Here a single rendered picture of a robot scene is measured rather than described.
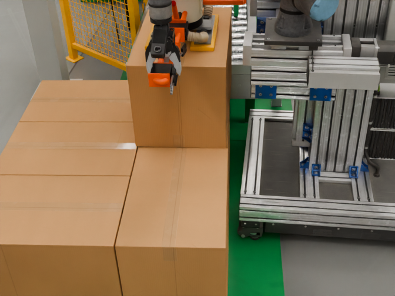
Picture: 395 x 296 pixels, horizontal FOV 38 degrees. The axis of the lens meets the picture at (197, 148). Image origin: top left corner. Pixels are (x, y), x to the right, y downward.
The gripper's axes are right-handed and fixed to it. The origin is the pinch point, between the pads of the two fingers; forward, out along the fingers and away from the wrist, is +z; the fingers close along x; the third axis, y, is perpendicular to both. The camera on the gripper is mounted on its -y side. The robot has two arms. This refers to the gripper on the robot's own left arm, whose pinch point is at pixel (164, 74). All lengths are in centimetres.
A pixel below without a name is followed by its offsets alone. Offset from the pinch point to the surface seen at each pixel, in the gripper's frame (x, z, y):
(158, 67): 2.0, -2.2, 1.0
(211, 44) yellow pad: -12.8, 11.0, 45.7
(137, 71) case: 15.8, 15.3, 30.1
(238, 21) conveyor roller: -21, 52, 163
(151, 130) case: 13, 44, 30
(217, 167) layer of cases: -16, 53, 17
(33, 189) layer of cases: 57, 53, -1
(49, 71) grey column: 106, 87, 160
